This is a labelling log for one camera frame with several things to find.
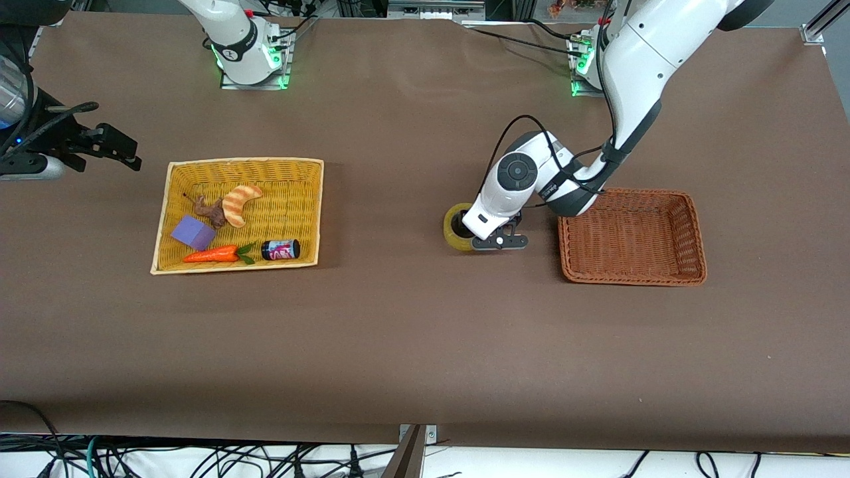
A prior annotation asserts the orange carrot toy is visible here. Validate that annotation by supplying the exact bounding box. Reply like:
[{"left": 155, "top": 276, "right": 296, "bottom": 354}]
[{"left": 183, "top": 243, "right": 256, "bottom": 266}]

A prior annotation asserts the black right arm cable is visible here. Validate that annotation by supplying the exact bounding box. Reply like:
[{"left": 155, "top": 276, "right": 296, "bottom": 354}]
[{"left": 0, "top": 101, "right": 100, "bottom": 157}]

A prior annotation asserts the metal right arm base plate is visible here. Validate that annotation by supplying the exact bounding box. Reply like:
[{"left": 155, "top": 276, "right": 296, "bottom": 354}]
[{"left": 220, "top": 30, "right": 292, "bottom": 90}]

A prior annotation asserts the brown lion figurine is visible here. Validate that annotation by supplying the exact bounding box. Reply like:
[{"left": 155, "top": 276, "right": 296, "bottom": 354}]
[{"left": 183, "top": 193, "right": 228, "bottom": 230}]

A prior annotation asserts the white power strip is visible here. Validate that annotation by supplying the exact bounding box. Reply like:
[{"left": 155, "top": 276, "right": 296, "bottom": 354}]
[{"left": 264, "top": 0, "right": 317, "bottom": 18}]

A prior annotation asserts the striped croissant toy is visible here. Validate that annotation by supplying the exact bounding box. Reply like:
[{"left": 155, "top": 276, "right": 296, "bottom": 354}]
[{"left": 221, "top": 185, "right": 264, "bottom": 229}]

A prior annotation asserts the clear packing tape roll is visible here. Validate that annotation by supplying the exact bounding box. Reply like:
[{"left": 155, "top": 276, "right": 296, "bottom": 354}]
[{"left": 443, "top": 202, "right": 480, "bottom": 254}]

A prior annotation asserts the aluminium frame corner profile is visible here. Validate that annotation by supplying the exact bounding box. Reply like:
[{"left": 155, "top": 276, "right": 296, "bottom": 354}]
[{"left": 800, "top": 0, "right": 850, "bottom": 46}]

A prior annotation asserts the grey support beam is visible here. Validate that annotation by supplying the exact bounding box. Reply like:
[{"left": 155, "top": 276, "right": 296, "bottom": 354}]
[{"left": 380, "top": 425, "right": 426, "bottom": 478}]

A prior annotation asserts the grey metal background box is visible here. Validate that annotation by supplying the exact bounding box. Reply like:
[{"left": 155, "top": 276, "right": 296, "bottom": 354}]
[{"left": 387, "top": 0, "right": 487, "bottom": 21}]

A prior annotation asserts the brown wicker basket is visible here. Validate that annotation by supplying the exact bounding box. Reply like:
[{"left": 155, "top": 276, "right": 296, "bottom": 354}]
[{"left": 556, "top": 187, "right": 708, "bottom": 287}]

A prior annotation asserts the purple cube block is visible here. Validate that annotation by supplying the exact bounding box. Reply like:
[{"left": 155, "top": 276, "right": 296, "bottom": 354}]
[{"left": 171, "top": 215, "right": 217, "bottom": 252}]

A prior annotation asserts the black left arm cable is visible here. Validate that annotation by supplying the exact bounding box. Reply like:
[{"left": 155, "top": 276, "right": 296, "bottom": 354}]
[{"left": 490, "top": 115, "right": 622, "bottom": 200}]

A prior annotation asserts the long black table cable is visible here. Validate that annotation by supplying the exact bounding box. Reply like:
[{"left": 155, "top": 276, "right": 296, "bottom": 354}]
[{"left": 463, "top": 25, "right": 577, "bottom": 55}]

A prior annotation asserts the small printed drink can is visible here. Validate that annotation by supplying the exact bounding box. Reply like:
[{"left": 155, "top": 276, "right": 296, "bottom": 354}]
[{"left": 261, "top": 239, "right": 301, "bottom": 261}]

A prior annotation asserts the brown table cover sheet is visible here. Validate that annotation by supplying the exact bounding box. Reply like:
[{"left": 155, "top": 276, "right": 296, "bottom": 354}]
[{"left": 0, "top": 10, "right": 850, "bottom": 453}]

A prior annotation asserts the black arched floor cable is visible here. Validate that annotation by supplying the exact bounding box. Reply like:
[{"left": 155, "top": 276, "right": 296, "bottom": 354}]
[{"left": 0, "top": 400, "right": 66, "bottom": 478}]

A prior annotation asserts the short black table cable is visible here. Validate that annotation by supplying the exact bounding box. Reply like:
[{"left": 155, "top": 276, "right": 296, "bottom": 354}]
[{"left": 528, "top": 18, "right": 585, "bottom": 39}]

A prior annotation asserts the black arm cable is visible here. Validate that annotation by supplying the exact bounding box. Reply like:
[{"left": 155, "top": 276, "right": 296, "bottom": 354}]
[
  {"left": 490, "top": 115, "right": 622, "bottom": 200},
  {"left": 0, "top": 101, "right": 100, "bottom": 157}
]

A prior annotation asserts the yellow wicker basket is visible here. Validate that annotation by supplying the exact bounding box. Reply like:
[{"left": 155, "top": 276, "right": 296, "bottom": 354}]
[{"left": 150, "top": 157, "right": 325, "bottom": 275}]

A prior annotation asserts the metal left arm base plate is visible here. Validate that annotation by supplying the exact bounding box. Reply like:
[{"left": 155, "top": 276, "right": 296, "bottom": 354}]
[{"left": 570, "top": 33, "right": 609, "bottom": 99}]

